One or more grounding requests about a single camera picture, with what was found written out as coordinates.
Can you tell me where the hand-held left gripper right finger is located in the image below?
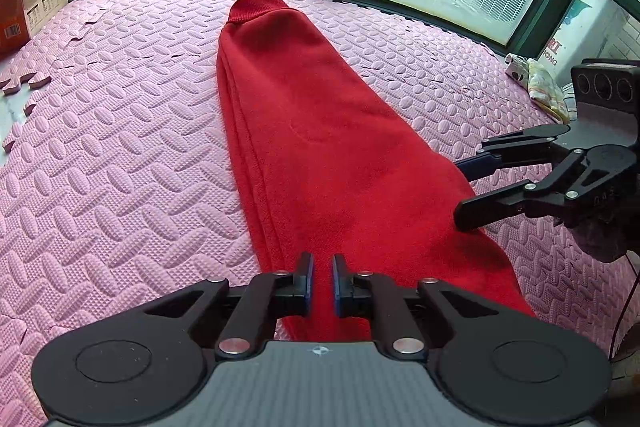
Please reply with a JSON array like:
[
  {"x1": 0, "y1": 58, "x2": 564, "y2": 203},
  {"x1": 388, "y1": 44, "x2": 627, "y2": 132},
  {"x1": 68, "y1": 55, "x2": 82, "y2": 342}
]
[{"x1": 332, "y1": 253, "x2": 503, "y2": 360}]

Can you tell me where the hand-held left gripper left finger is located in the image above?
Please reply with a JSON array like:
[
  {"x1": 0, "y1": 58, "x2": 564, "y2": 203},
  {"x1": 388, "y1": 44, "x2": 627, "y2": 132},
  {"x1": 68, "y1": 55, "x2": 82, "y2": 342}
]
[{"x1": 142, "y1": 252, "x2": 316, "y2": 360}]

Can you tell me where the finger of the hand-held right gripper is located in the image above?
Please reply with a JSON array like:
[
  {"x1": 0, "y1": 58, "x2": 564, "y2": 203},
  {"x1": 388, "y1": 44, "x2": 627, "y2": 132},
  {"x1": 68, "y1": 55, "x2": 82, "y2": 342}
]
[
  {"x1": 452, "y1": 123, "x2": 573, "y2": 181},
  {"x1": 452, "y1": 148, "x2": 597, "y2": 233}
]

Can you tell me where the red sweatshirt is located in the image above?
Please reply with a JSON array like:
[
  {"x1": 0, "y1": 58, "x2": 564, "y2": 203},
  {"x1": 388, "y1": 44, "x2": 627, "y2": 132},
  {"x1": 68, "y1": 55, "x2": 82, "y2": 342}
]
[{"x1": 216, "y1": 0, "x2": 539, "y2": 344}]

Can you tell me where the yellow floral cloth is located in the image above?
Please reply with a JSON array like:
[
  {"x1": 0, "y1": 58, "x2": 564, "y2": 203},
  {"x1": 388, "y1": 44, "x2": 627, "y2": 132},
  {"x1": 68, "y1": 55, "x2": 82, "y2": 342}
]
[{"x1": 525, "y1": 59, "x2": 571, "y2": 124}]

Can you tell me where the white panel with blue cartoon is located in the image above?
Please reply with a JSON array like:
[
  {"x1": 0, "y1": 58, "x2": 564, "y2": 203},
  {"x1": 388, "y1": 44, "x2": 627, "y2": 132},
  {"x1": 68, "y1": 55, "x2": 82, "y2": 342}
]
[{"x1": 541, "y1": 0, "x2": 640, "y2": 74}]

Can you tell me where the small grey patterned garment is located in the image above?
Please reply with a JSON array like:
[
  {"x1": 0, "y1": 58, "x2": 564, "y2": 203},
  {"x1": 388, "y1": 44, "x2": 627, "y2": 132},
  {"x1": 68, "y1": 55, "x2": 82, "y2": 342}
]
[{"x1": 503, "y1": 54, "x2": 531, "y2": 86}]

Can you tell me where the pink foam floor mat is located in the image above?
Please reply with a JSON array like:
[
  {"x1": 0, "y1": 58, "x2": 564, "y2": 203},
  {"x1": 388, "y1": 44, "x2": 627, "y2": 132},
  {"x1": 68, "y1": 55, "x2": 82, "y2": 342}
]
[{"x1": 0, "y1": 0, "x2": 640, "y2": 427}]

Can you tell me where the black cable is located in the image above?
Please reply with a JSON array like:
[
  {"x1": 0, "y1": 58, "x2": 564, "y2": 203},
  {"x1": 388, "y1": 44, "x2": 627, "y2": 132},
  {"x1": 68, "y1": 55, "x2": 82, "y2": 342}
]
[{"x1": 606, "y1": 252, "x2": 632, "y2": 359}]

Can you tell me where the cardboard box with handle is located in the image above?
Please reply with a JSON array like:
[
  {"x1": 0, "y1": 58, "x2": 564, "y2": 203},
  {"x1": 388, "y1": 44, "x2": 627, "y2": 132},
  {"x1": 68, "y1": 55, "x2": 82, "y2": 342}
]
[{"x1": 0, "y1": 0, "x2": 69, "y2": 54}]

